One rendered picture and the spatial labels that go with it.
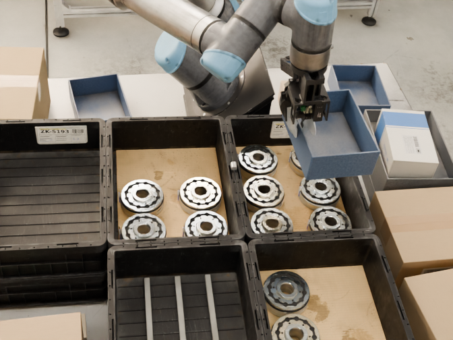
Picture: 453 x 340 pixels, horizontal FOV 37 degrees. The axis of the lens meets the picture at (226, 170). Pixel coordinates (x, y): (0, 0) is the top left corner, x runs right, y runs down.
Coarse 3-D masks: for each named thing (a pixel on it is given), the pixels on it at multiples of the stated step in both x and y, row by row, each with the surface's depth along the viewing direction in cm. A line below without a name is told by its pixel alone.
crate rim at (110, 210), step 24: (120, 120) 171; (144, 120) 172; (168, 120) 173; (192, 120) 174; (216, 120) 175; (240, 216) 153; (120, 240) 146; (144, 240) 147; (168, 240) 147; (192, 240) 148; (216, 240) 148
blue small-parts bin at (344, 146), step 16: (336, 96) 155; (352, 96) 152; (336, 112) 158; (352, 112) 153; (288, 128) 152; (320, 128) 154; (336, 128) 155; (352, 128) 154; (368, 128) 146; (304, 144) 142; (320, 144) 150; (336, 144) 151; (352, 144) 151; (368, 144) 146; (304, 160) 143; (320, 160) 139; (336, 160) 140; (352, 160) 141; (368, 160) 142; (320, 176) 143; (336, 176) 144
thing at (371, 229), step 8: (232, 120) 176; (240, 120) 176; (232, 136) 171; (232, 144) 169; (232, 152) 167; (232, 160) 165; (240, 176) 162; (352, 176) 165; (240, 184) 160; (360, 184) 163; (240, 192) 158; (360, 192) 162; (240, 200) 157; (360, 200) 160; (368, 208) 158; (248, 216) 154; (368, 216) 157; (248, 224) 152; (368, 224) 155; (248, 232) 150; (280, 232) 151; (288, 232) 151; (296, 232) 152; (304, 232) 152; (312, 232) 152; (320, 232) 152; (328, 232) 152; (336, 232) 153; (344, 232) 153; (352, 232) 153; (360, 232) 153; (368, 232) 153; (248, 240) 151
